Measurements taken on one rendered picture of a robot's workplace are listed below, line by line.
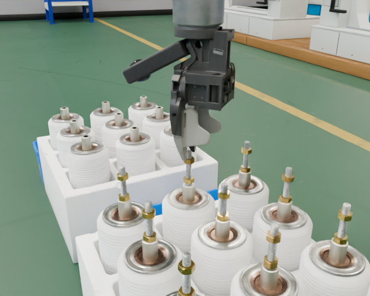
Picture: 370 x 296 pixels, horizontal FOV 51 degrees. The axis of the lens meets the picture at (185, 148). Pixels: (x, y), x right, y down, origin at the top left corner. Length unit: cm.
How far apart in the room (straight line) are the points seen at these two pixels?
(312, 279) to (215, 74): 32
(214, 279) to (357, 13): 281
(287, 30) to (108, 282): 341
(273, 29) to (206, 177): 286
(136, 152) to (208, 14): 45
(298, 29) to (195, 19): 338
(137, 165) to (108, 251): 32
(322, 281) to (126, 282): 26
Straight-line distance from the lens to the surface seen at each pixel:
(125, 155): 94
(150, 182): 94
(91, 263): 70
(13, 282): 99
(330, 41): 318
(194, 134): 62
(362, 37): 297
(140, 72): 63
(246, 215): 74
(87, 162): 90
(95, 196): 91
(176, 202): 69
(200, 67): 60
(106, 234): 65
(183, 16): 57
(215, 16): 58
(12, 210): 124
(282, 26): 382
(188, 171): 68
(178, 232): 70
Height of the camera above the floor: 62
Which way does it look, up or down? 24 degrees down
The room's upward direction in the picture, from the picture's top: straight up
